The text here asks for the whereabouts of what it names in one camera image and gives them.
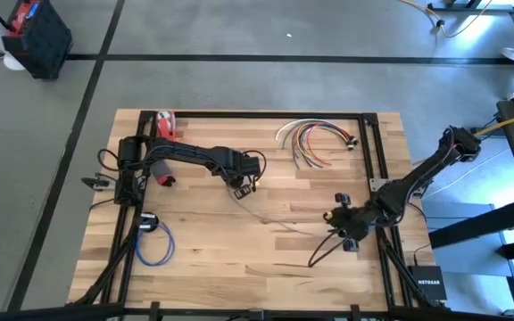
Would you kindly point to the black office desk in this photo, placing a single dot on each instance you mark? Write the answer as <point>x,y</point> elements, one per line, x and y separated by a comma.
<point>471,6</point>

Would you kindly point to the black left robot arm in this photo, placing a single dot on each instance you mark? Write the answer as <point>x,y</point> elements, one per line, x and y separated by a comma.
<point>181,153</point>

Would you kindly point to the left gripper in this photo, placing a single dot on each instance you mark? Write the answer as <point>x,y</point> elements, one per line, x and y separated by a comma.
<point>246,167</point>

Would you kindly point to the red tape dispenser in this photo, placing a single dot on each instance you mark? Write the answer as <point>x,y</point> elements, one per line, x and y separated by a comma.
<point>166,125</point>

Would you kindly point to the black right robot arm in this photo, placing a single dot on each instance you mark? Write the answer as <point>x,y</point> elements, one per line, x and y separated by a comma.
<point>417,178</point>

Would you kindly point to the black Netgear network switch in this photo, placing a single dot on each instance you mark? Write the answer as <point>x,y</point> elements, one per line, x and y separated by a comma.
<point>426,283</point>

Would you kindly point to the black plastic crate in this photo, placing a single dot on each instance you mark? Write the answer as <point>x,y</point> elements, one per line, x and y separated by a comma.
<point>45,44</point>

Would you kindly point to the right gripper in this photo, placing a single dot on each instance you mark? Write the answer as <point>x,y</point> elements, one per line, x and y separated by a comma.
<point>350,220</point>

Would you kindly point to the red box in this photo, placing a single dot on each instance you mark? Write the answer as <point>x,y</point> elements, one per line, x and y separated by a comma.
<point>18,18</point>

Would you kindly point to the black aluminium table frame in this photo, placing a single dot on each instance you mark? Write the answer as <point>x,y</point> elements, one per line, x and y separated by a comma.
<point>261,114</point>

